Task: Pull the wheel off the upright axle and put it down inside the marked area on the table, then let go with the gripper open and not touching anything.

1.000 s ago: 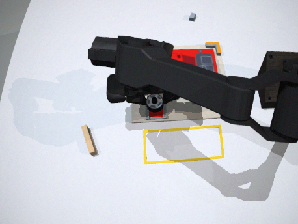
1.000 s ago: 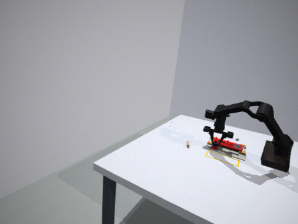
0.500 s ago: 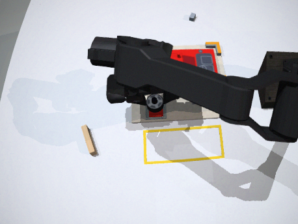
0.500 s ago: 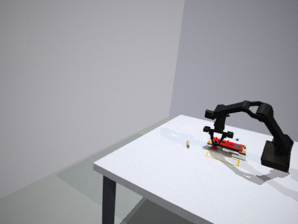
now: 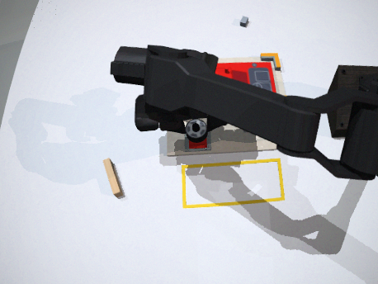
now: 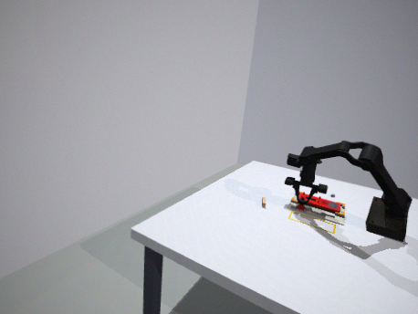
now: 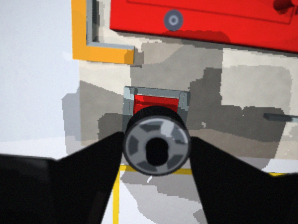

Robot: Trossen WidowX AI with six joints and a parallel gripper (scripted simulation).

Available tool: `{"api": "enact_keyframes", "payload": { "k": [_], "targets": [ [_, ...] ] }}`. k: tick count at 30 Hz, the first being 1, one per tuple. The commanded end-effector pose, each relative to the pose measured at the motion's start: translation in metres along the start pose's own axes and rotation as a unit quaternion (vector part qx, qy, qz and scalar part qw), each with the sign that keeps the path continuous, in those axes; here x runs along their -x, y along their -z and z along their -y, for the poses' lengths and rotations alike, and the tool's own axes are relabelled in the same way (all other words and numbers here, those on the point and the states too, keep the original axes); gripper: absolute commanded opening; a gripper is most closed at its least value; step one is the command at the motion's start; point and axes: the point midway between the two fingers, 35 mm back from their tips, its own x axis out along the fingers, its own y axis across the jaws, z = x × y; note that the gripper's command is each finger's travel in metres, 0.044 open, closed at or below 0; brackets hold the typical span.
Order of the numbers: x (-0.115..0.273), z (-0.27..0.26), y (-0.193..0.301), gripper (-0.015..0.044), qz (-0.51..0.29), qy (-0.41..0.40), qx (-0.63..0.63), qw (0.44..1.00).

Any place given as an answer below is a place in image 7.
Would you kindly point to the yellow rectangular outline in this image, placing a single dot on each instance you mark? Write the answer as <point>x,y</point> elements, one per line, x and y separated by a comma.
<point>130,169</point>

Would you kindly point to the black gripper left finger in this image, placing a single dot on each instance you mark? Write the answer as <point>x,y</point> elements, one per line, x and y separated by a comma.
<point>75,189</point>

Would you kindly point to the black and grey wheel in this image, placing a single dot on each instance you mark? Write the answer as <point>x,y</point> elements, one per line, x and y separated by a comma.
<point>161,122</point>

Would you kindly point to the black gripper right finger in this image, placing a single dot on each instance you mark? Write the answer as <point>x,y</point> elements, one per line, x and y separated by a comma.
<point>232,191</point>

